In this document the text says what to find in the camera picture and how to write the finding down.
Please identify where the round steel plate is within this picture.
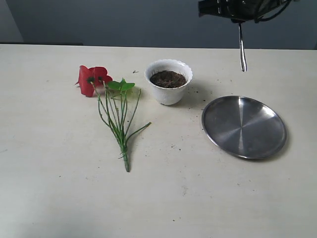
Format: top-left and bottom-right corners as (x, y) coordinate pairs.
(202, 96), (287, 160)

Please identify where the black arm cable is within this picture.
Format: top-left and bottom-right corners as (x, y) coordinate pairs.
(254, 0), (293, 23)

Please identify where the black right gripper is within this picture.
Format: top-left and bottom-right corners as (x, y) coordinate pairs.
(227, 0), (280, 23)

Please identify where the white plastic flower pot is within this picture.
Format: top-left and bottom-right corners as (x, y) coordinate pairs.
(144, 59), (193, 106)

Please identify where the red artificial flower with stems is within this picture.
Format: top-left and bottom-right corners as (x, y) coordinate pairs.
(76, 65), (151, 173)

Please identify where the brown soil clump with roots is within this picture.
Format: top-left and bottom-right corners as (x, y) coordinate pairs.
(150, 70), (187, 88)

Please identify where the steel spork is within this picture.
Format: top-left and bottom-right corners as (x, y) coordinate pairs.
(238, 22), (247, 72)

